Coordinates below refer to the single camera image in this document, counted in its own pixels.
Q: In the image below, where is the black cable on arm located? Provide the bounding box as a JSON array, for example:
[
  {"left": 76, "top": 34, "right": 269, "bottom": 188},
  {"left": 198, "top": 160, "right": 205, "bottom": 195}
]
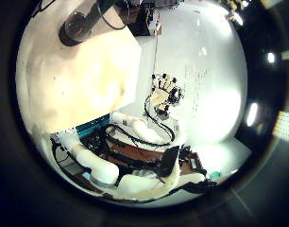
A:
[{"left": 105, "top": 94, "right": 177, "bottom": 148}]

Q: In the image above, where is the dark glass vase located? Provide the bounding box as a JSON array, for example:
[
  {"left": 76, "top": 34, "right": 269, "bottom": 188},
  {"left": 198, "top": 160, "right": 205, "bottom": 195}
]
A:
[{"left": 58, "top": 10, "right": 99, "bottom": 47}]

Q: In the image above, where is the ceiling light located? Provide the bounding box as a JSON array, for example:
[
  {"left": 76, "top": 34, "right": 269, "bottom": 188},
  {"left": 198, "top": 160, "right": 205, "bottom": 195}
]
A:
[
  {"left": 265, "top": 51, "right": 277, "bottom": 64},
  {"left": 246, "top": 101, "right": 260, "bottom": 128}
]

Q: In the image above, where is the black flat panel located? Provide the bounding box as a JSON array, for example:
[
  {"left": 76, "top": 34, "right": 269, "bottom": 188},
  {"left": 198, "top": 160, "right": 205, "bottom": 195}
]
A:
[{"left": 157, "top": 145, "right": 180, "bottom": 178}]

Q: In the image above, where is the brown wooden desk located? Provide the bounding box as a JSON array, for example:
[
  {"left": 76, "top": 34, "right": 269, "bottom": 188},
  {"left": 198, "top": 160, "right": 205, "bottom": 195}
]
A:
[{"left": 106, "top": 141, "right": 203, "bottom": 175}]

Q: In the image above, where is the teal panel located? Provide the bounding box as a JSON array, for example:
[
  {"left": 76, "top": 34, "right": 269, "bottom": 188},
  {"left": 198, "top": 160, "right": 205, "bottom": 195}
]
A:
[{"left": 76, "top": 114, "right": 111, "bottom": 138}]

